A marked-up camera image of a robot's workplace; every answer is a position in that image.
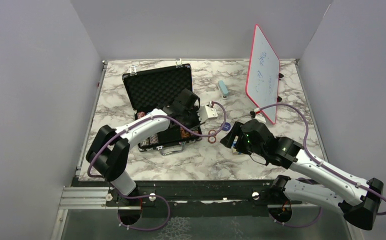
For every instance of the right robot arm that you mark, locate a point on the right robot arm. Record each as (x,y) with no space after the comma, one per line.
(356,198)

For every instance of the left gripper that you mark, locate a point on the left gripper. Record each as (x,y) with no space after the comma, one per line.
(197,123)

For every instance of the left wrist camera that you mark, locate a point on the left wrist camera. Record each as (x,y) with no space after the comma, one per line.
(207,112)

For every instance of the green chip row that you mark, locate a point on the green chip row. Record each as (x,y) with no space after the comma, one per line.
(144,143)

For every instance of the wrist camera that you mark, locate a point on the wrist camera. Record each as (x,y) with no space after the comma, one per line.
(207,112)
(257,115)

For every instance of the blue small blind button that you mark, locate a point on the blue small blind button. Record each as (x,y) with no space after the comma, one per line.
(226,127)

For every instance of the blue brown chip row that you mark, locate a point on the blue brown chip row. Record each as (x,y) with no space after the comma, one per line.
(154,139)

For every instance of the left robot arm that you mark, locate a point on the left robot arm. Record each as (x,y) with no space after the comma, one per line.
(109,151)

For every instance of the orange chip row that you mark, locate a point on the orange chip row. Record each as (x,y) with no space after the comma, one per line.
(184,134)

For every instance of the blue boxed card deck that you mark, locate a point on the blue boxed card deck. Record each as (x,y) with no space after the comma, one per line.
(234,150)

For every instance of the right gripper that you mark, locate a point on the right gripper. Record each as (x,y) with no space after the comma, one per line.
(229,139)

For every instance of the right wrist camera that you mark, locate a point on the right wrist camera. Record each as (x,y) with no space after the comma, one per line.
(257,115)

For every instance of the aluminium rail frame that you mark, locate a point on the aluminium rail frame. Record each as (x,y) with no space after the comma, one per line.
(189,210)

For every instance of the black poker case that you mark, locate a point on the black poker case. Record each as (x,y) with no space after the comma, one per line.
(151,89)

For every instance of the pink framed whiteboard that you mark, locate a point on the pink framed whiteboard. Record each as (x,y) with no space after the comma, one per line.
(262,82)

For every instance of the light blue eraser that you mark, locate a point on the light blue eraser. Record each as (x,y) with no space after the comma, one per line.
(223,89)

